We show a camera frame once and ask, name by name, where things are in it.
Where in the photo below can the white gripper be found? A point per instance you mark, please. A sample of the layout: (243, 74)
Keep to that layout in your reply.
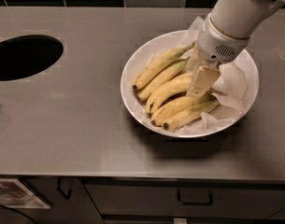
(217, 45)

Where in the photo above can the yellow banana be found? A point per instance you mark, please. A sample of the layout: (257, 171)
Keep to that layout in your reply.
(167, 74)
(177, 105)
(158, 64)
(188, 115)
(172, 87)

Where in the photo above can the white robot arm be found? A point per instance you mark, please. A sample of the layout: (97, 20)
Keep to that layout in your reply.
(240, 18)

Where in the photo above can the white round bowl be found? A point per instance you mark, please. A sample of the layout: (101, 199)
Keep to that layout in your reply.
(239, 81)

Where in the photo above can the white crumpled paper liner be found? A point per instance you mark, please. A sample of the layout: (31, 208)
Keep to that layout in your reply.
(154, 84)

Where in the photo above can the grey drawer front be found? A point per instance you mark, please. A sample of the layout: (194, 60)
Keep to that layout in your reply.
(163, 202)

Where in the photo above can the grey cabinet door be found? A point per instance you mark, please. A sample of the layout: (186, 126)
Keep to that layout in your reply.
(79, 209)

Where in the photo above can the black round counter hole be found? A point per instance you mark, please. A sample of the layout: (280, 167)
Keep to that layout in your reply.
(28, 55)

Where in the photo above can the glossy paper sheet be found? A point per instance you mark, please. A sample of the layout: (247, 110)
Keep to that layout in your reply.
(16, 194)

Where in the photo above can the black drawer handle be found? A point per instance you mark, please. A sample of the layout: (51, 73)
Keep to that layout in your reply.
(194, 198)

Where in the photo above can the black cabinet door handle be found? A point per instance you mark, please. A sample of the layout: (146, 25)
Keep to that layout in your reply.
(63, 189)

